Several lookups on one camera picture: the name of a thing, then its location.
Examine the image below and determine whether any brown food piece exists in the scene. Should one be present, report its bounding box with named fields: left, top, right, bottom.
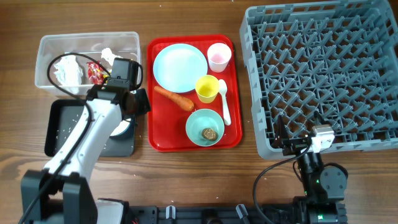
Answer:
left=201, top=128, right=218, bottom=141

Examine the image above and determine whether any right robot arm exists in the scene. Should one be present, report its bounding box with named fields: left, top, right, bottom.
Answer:
left=274, top=111, right=348, bottom=223

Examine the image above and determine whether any pink white cup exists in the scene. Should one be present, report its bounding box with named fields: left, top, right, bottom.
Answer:
left=207, top=43, right=232, bottom=73

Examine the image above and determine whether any light blue bowl with rice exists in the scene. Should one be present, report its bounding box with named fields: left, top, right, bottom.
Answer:
left=109, top=118, right=136, bottom=140

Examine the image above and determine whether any black rectangular tray bin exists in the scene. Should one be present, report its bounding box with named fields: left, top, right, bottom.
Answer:
left=44, top=100, right=135, bottom=157

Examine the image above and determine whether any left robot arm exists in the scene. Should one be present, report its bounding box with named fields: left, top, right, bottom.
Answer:
left=19, top=85, right=150, bottom=223

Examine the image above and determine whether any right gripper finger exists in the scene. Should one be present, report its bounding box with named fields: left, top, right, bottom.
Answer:
left=313, top=111, right=330, bottom=128
left=273, top=115, right=290, bottom=148

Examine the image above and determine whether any large white tissue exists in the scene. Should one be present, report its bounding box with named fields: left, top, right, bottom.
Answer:
left=54, top=55, right=83, bottom=95

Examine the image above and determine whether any white plastic spoon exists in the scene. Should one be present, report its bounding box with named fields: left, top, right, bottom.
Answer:
left=218, top=79, right=231, bottom=126

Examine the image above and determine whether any orange carrot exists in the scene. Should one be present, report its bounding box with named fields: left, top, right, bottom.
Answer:
left=154, top=86, right=195, bottom=111

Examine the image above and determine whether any clear plastic storage bin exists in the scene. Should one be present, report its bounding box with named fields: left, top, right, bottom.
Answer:
left=35, top=32, right=141, bottom=97

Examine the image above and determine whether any light blue plate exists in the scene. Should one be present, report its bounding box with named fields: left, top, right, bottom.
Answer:
left=152, top=44, right=208, bottom=93

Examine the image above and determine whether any yellow plastic cup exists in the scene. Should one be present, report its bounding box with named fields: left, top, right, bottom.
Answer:
left=195, top=75, right=220, bottom=103

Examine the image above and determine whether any small white tissue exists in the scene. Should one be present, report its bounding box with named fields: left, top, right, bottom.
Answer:
left=101, top=48, right=121, bottom=66

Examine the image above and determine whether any red strawberry candy wrapper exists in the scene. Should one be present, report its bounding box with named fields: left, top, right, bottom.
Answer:
left=86, top=62, right=104, bottom=85

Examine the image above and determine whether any gray dishwasher rack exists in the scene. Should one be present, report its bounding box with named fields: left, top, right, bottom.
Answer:
left=239, top=1, right=397, bottom=159

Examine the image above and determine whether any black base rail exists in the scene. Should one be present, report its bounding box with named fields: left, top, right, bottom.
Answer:
left=130, top=203, right=348, bottom=224

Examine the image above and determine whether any red serving tray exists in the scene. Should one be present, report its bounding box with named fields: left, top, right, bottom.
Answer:
left=147, top=34, right=243, bottom=152

